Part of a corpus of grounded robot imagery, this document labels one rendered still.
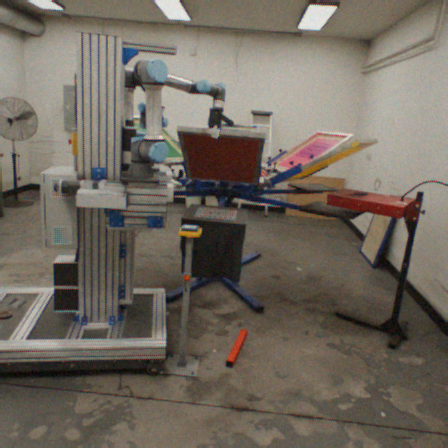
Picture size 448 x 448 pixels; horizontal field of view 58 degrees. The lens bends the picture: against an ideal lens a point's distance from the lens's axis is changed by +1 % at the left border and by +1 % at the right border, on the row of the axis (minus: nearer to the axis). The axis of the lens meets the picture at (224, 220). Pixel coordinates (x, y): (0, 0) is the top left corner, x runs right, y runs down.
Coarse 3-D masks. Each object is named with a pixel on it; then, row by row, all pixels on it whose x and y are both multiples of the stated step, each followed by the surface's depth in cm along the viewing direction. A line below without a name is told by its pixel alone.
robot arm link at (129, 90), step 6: (126, 72) 271; (132, 72) 270; (126, 78) 271; (132, 78) 270; (126, 84) 272; (132, 84) 274; (126, 90) 275; (132, 90) 276; (126, 96) 276; (132, 96) 278; (126, 102) 277; (132, 102) 279; (126, 108) 278; (132, 108) 280; (126, 114) 279; (132, 114) 282
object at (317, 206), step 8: (232, 192) 398; (240, 192) 398; (248, 200) 389; (256, 200) 385; (264, 200) 381; (272, 200) 376; (296, 208) 364; (304, 208) 340; (312, 208) 341; (320, 208) 343; (328, 208) 346; (336, 208) 349; (344, 208) 351; (328, 216) 348; (336, 216) 326; (344, 216) 323; (352, 216) 323
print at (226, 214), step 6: (198, 210) 301; (204, 210) 302; (210, 210) 304; (216, 210) 305; (222, 210) 307; (228, 210) 308; (234, 210) 310; (198, 216) 284; (204, 216) 285; (210, 216) 286; (216, 216) 287; (222, 216) 289; (228, 216) 290; (234, 216) 292
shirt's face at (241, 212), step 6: (192, 204) 318; (198, 204) 319; (204, 204) 321; (192, 210) 299; (240, 210) 312; (246, 210) 313; (186, 216) 281; (192, 216) 282; (240, 216) 293; (222, 222) 274; (228, 222) 275; (234, 222) 275; (240, 222) 277
